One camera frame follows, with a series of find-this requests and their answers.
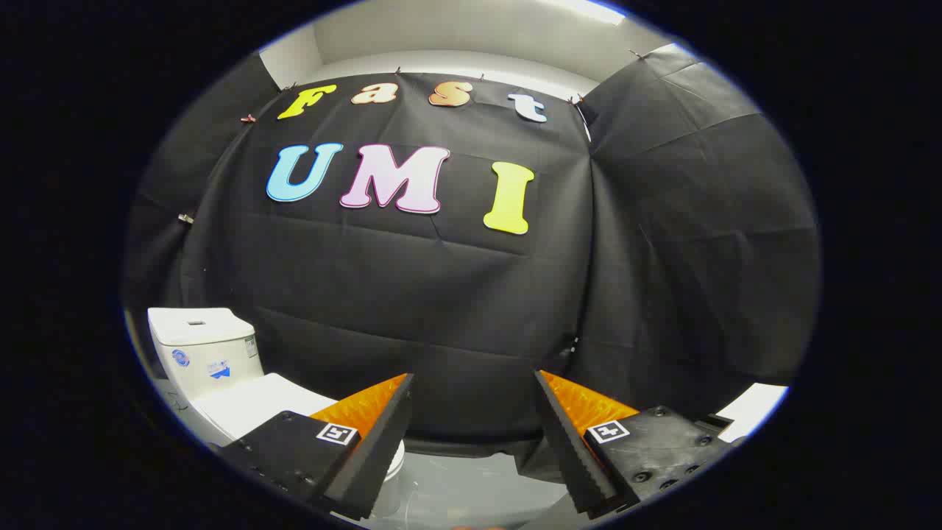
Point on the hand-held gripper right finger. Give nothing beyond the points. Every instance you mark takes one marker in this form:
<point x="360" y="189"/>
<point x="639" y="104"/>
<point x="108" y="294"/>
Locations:
<point x="570" y="456"/>

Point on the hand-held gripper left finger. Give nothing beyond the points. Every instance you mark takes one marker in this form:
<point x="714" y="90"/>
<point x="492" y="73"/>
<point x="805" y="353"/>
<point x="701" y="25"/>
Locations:
<point x="383" y="449"/>

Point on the white toilet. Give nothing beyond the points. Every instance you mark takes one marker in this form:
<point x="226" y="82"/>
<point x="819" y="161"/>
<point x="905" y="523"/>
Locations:
<point x="199" y="361"/>

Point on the black backdrop cloth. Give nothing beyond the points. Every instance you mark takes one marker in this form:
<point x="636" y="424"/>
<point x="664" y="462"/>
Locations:
<point x="441" y="294"/>

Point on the white flat panel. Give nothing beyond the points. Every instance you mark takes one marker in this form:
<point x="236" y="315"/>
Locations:
<point x="754" y="408"/>

